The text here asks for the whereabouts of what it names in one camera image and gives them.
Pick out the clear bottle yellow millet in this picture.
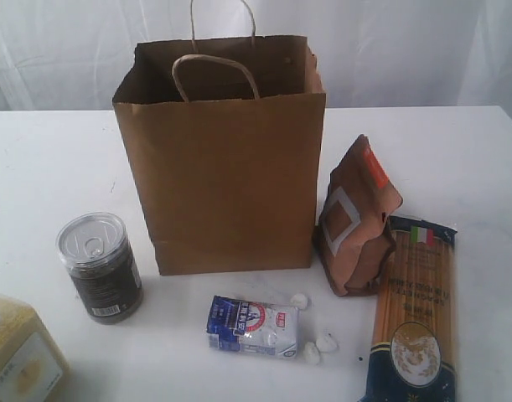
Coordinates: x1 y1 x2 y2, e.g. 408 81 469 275
0 294 70 401

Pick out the brown paper shopping bag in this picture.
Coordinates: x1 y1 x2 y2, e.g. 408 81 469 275
111 0 327 276

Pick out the blue white salt packet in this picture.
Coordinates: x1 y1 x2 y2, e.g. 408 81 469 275
206 296 299 359

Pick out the white crumpled piece right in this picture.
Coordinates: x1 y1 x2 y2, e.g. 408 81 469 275
315 333 339 353

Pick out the white crumpled piece upper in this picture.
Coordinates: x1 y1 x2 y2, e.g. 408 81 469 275
290 293 309 310

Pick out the dark can silver pull-tab lid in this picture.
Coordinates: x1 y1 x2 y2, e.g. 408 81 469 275
56 212 143 324

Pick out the spaghetti pack dark blue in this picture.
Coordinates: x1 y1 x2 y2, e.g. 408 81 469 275
363 216 457 401

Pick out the brown coffee pouch orange label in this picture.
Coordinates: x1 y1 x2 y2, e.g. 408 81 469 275
314 135 403 297

